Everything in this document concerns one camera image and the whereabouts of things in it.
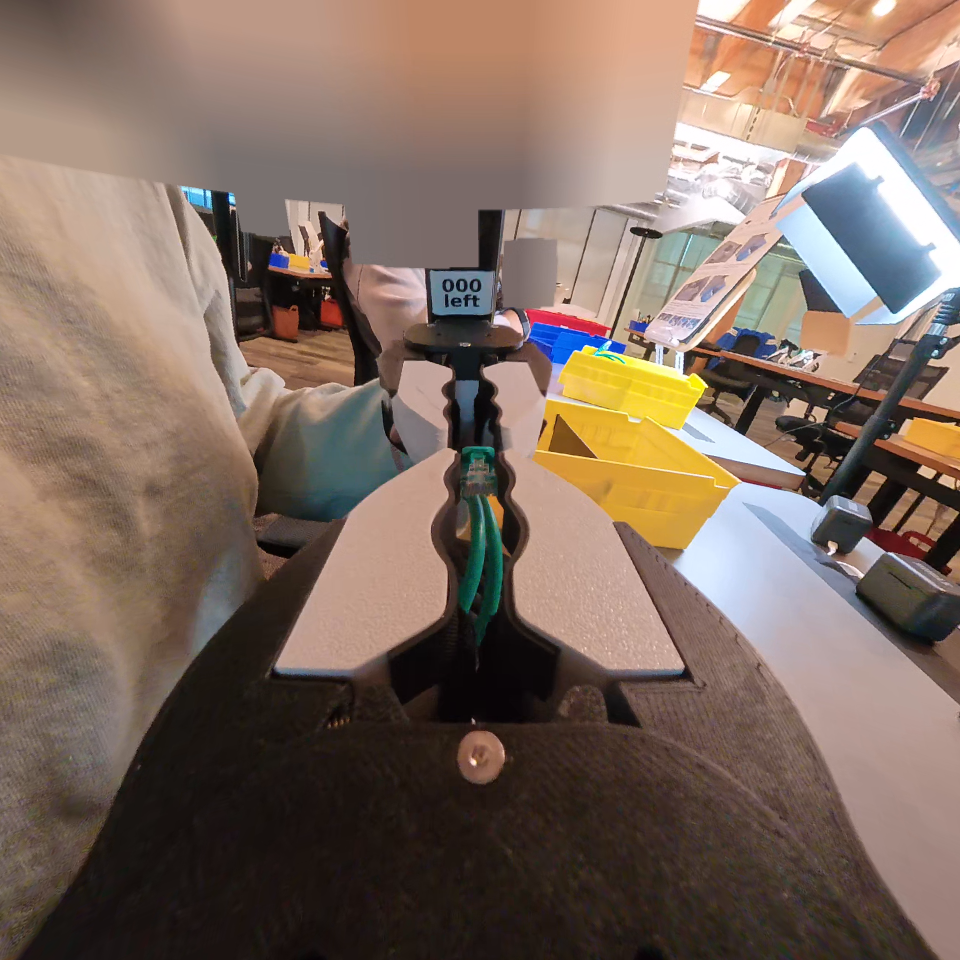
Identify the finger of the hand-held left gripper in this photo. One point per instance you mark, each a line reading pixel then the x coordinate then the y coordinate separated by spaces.
pixel 521 409
pixel 420 412

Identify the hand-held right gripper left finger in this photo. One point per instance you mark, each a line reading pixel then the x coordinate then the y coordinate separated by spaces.
pixel 360 577

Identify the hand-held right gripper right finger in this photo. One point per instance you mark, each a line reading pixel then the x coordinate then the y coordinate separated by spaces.
pixel 592 585

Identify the yellow storage bin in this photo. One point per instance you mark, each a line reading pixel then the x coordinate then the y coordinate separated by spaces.
pixel 637 480
pixel 630 386

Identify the wooden office desk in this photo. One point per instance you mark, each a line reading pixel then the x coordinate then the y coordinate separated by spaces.
pixel 825 382

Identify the black bin divider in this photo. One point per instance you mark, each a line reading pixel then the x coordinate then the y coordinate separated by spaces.
pixel 574 439

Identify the blue storage bin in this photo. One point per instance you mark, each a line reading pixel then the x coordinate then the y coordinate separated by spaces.
pixel 570 341

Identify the red storage bin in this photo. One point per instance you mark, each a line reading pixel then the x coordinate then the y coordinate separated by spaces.
pixel 562 319

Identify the black floor lamp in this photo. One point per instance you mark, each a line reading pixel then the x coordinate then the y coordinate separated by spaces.
pixel 645 234

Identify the instruction board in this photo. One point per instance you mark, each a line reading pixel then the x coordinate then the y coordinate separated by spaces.
pixel 720 285

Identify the grey charger box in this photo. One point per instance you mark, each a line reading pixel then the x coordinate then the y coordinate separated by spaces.
pixel 911 596
pixel 841 523

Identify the red basket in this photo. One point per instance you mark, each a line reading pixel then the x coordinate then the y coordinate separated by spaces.
pixel 907 544

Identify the black light stand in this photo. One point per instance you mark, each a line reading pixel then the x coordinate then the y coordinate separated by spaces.
pixel 892 405

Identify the yellow box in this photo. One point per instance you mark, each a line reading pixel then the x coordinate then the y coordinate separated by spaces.
pixel 934 436

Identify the overhead studio lamp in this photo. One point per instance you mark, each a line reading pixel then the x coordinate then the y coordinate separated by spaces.
pixel 870 232

